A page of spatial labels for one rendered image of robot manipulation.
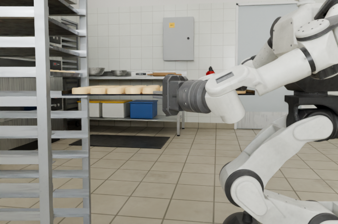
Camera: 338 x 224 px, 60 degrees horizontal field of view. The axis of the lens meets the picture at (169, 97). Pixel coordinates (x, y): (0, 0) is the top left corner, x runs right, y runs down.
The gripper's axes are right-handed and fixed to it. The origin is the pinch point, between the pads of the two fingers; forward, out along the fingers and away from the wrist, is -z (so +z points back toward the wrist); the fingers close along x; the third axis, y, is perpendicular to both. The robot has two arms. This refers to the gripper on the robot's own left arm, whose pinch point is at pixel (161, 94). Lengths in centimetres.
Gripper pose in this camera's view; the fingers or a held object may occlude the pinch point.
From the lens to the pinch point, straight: 90.3
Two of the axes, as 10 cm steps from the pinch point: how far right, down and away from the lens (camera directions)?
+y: -7.0, 0.4, -7.1
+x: 0.0, -10.0, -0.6
